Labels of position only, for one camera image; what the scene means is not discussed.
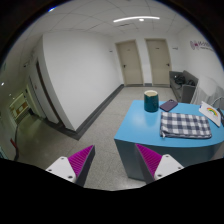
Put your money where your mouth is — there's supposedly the white draped cover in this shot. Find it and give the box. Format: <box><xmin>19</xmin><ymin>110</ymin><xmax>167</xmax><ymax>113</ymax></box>
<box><xmin>191</xmin><ymin>76</ymin><xmax>224</xmax><ymax>110</ymax></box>

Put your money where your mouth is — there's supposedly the blue checkered folded towel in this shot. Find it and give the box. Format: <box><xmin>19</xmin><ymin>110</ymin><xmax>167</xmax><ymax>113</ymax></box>
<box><xmin>160</xmin><ymin>112</ymin><xmax>212</xmax><ymax>139</ymax></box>

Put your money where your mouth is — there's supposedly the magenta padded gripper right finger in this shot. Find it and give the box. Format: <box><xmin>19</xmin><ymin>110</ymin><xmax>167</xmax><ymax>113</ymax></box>
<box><xmin>135</xmin><ymin>144</ymin><xmax>183</xmax><ymax>184</ymax></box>

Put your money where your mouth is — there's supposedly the beige door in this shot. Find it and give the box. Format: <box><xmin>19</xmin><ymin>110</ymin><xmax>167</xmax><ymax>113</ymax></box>
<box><xmin>116</xmin><ymin>41</ymin><xmax>143</xmax><ymax>85</ymax></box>
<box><xmin>146</xmin><ymin>39</ymin><xmax>171</xmax><ymax>86</ymax></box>

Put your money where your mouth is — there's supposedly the white card with rainbow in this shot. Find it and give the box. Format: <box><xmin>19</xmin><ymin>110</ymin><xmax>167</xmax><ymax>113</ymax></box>
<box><xmin>199</xmin><ymin>101</ymin><xmax>221</xmax><ymax>126</ymax></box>

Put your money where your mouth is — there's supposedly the wall logo sign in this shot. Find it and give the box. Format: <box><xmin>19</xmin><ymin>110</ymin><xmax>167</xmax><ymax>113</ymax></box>
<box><xmin>190</xmin><ymin>41</ymin><xmax>213</xmax><ymax>51</ymax></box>

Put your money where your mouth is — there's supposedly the left beige door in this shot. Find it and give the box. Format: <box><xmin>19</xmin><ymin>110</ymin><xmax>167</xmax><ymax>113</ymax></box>
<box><xmin>116</xmin><ymin>41</ymin><xmax>143</xmax><ymax>85</ymax></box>

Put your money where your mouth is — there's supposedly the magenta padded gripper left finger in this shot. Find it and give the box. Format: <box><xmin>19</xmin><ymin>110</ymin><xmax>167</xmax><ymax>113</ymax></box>
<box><xmin>46</xmin><ymin>145</ymin><xmax>95</xmax><ymax>187</ymax></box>

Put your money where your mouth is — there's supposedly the long ceiling light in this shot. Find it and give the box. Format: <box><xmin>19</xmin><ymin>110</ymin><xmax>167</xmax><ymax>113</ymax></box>
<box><xmin>113</xmin><ymin>16</ymin><xmax>160</xmax><ymax>23</ymax></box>

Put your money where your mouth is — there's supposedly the black bag on sofa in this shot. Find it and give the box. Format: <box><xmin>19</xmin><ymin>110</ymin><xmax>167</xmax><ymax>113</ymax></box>
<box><xmin>175</xmin><ymin>76</ymin><xmax>186</xmax><ymax>85</ymax></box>

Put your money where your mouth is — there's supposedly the dark green cylindrical mug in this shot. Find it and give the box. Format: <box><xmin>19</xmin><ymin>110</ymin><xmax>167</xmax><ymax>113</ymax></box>
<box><xmin>144</xmin><ymin>90</ymin><xmax>159</xmax><ymax>112</ymax></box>

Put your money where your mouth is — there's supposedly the right beige door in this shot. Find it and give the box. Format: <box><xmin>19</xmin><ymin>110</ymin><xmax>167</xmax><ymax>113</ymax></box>
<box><xmin>146</xmin><ymin>39</ymin><xmax>171</xmax><ymax>86</ymax></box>

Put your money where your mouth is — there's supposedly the grey sofa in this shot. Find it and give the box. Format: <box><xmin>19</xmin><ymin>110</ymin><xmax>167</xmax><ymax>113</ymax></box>
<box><xmin>169</xmin><ymin>70</ymin><xmax>198</xmax><ymax>103</ymax></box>

